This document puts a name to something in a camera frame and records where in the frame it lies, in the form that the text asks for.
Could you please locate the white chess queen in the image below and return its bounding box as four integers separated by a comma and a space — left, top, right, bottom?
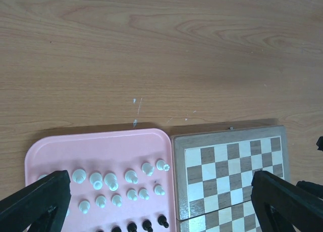
89, 172, 103, 190

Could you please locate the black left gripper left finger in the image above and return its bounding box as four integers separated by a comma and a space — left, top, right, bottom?
1, 170, 71, 231

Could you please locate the white chess rook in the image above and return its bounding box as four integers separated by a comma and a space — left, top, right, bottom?
156, 159, 170, 171

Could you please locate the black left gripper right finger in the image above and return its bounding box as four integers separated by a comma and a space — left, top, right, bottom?
251, 171, 322, 231

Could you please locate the wooden chess board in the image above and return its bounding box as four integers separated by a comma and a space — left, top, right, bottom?
172, 126, 290, 231

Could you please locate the white chess king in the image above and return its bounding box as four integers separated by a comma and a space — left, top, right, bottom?
104, 172, 119, 192

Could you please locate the pink plastic tray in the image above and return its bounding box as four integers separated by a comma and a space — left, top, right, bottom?
25, 128, 176, 231

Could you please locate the white chess knight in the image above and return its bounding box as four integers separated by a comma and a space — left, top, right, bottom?
141, 162, 154, 176
37, 174, 47, 180

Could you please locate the white chess bishop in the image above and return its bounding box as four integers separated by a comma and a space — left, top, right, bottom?
125, 169, 138, 184
72, 169, 86, 184

